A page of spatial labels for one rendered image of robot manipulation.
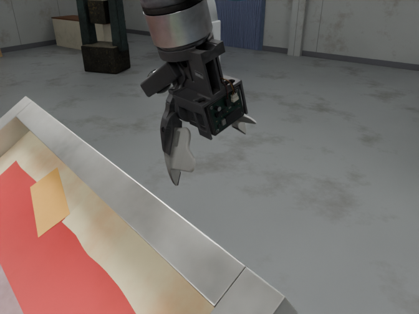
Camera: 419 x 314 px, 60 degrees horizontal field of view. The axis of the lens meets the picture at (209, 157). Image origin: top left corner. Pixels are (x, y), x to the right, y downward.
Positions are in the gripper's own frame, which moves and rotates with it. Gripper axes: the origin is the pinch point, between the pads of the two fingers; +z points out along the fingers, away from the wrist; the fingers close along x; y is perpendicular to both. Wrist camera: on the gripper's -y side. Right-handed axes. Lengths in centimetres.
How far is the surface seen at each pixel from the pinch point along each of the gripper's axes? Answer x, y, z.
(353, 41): 643, -362, 309
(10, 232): -28.8, -6.3, -4.6
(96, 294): -24.8, 12.6, -5.7
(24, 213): -26.2, -7.4, -5.3
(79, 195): -19.7, -1.1, -7.0
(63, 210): -22.2, -1.4, -6.4
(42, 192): -22.8, -7.9, -6.2
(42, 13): 246, -978, 151
